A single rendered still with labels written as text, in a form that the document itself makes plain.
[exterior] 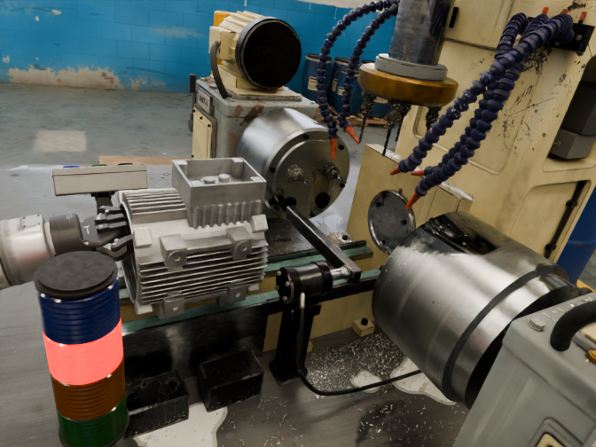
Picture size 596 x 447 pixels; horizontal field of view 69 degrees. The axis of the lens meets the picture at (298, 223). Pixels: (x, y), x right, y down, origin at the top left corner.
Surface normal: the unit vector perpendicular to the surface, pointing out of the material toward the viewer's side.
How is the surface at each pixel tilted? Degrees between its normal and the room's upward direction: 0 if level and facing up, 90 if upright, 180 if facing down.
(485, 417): 89
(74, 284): 0
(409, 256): 54
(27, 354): 0
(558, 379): 90
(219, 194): 91
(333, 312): 90
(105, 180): 63
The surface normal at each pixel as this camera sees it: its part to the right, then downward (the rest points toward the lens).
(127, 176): 0.49, 0.03
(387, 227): -0.87, 0.11
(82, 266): 0.14, -0.87
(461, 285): -0.54, -0.51
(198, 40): 0.35, 0.48
